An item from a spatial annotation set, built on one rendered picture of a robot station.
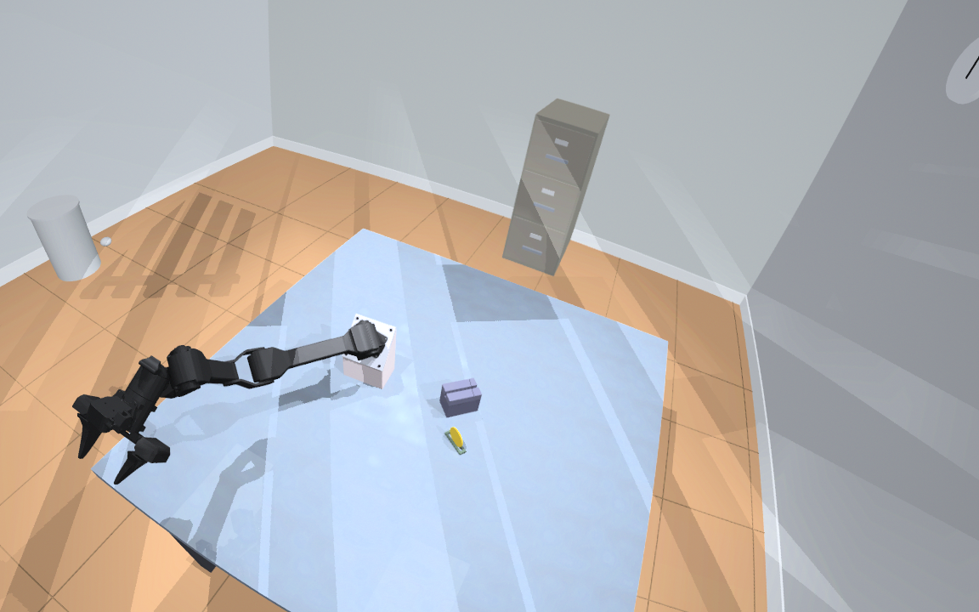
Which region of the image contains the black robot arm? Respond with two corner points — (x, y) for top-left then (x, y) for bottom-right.
(86, 320), (388, 434)

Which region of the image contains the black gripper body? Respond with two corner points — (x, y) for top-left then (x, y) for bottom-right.
(72, 386), (171, 463)

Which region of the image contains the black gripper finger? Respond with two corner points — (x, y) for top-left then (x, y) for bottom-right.
(77, 413), (102, 459)
(114, 450), (147, 485)

